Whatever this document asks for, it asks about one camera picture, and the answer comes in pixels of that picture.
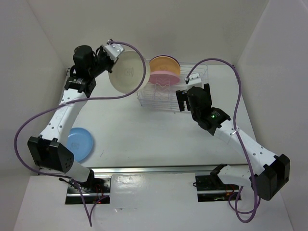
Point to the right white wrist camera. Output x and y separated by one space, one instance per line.
193 80

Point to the pink plate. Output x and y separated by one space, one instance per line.
164 78

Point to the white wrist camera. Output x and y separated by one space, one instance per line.
193 80
113 49

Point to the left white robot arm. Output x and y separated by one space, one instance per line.
49 149

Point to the cream plate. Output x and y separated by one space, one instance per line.
127 72

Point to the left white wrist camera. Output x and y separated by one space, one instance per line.
113 49

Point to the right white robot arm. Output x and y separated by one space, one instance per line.
266 173

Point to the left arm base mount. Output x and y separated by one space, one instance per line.
98 193

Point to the blue plate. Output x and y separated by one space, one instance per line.
80 142

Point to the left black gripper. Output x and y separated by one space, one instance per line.
102 52

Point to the white wire dish rack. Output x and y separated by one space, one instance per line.
158 97

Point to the yellow plate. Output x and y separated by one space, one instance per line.
165 63

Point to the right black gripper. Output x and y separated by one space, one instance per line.
182 96

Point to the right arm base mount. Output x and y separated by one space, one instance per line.
209 187

